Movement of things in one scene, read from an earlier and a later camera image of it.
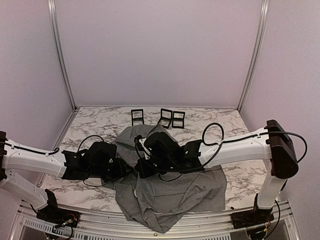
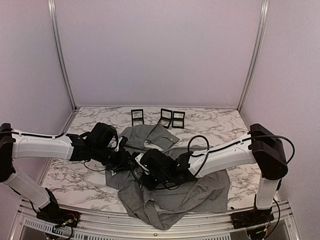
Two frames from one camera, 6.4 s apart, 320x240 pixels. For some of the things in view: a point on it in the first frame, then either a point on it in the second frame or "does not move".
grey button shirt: x=162 y=203 does not move
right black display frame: x=178 y=119 does not move
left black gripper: x=121 y=172 → x=122 y=162
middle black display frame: x=166 y=118 does not move
